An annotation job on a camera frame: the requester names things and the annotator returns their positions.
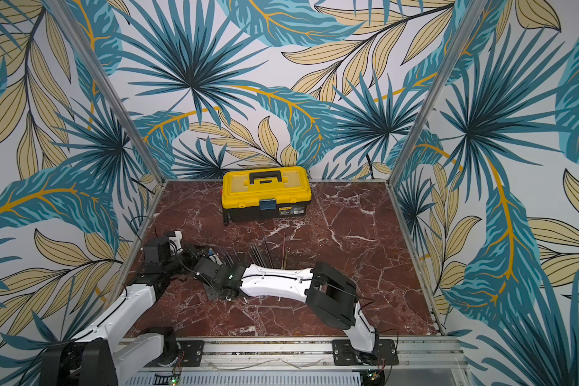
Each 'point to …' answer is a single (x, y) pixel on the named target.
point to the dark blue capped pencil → (258, 256)
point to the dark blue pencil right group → (270, 260)
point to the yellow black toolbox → (264, 193)
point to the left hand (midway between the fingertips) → (209, 249)
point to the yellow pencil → (285, 262)
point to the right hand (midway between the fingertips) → (212, 283)
